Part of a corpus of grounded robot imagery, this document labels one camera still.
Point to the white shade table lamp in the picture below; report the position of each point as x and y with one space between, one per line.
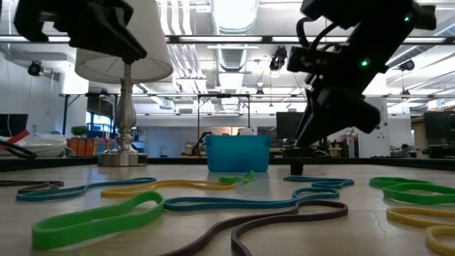
124 117

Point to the teal plastic bin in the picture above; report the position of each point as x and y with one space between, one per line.
238 154

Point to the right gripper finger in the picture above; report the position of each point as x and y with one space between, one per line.
321 124
305 128

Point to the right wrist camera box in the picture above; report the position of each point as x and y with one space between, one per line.
302 60

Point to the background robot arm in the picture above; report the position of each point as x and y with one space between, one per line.
199 142

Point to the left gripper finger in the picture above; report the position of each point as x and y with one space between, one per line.
110 46
128 39

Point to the green rubber band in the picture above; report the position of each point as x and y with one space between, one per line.
409 198
373 182
234 179
89 220

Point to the short thin brown rubber band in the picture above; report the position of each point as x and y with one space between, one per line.
57 183

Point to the person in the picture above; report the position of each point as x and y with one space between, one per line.
403 152

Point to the white bowl with utensils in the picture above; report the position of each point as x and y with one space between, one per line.
42 147

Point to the small green potted plant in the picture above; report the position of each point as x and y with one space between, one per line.
79 131

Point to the black computer monitor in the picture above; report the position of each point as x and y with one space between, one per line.
440 126
288 124
14 124

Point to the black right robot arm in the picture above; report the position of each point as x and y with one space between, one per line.
373 21

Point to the teal rubber band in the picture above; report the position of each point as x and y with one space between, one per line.
231 204
350 182
53 193

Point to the long brown rubber band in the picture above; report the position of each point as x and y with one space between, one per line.
345 210

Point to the black ceiling camera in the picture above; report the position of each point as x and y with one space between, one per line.
407 65
279 57
35 68

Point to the yellow rubber band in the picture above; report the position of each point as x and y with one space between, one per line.
121 193
432 243
401 219

